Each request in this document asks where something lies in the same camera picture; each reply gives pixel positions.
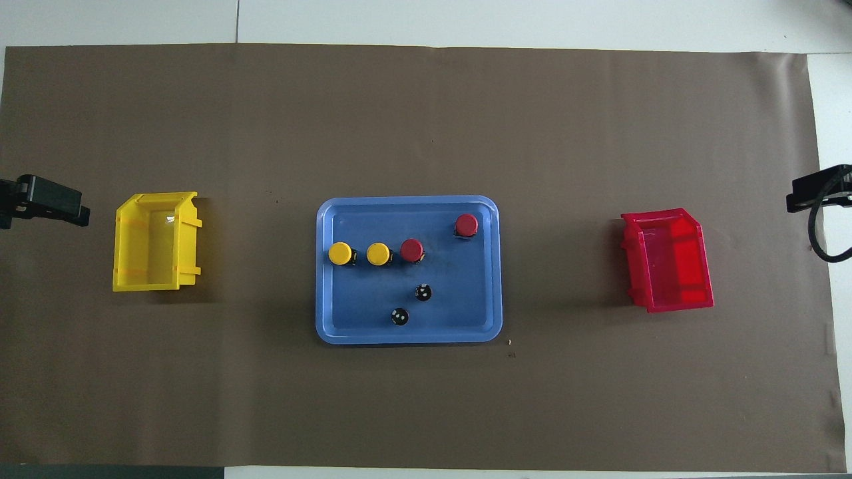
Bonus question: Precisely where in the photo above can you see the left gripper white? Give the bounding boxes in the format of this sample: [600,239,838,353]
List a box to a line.
[0,174,91,230]

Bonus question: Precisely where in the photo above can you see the yellow plastic bin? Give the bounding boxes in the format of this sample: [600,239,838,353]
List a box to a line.
[112,192,203,293]

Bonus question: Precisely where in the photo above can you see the red plastic bin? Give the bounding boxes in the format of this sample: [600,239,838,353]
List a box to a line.
[620,208,715,314]

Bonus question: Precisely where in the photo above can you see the brown paper table mat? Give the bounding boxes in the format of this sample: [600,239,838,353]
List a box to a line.
[0,43,846,473]

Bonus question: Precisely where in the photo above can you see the blue plastic tray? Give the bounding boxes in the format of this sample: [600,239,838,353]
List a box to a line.
[315,195,503,345]

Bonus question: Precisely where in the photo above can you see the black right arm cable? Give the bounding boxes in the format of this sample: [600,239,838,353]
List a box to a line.
[807,183,852,263]

